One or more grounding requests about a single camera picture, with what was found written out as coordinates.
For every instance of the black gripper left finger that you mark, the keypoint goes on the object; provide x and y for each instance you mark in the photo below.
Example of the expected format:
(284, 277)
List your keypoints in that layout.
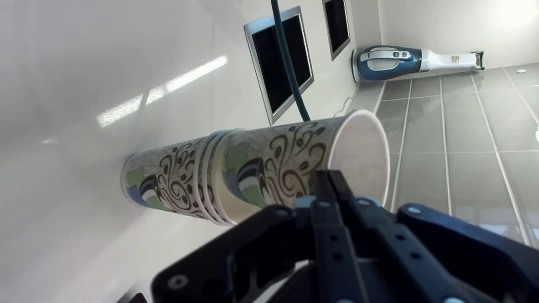
(264, 253)

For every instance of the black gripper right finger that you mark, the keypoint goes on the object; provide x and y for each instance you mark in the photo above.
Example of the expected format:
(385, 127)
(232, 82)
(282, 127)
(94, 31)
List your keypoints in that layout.
(427, 258)

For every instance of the patterned paper cup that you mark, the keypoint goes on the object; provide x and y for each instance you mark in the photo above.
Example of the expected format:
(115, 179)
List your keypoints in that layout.
(281, 162)
(205, 186)
(220, 191)
(163, 179)

